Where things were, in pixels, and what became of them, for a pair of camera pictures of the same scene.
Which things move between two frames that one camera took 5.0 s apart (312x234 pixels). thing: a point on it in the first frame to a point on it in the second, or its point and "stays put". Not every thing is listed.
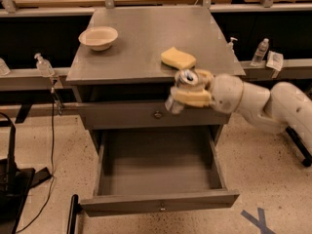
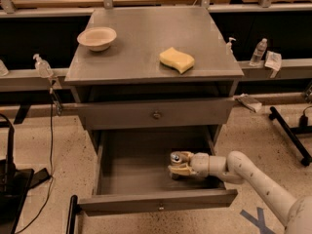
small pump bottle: x=229 y=47 stays put
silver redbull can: x=187 y=79 to x=175 y=157
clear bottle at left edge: x=4 y=69 stays put
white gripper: x=226 y=93 to x=200 y=164
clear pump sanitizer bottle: x=44 y=66 stays put
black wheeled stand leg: x=300 y=146 stays put
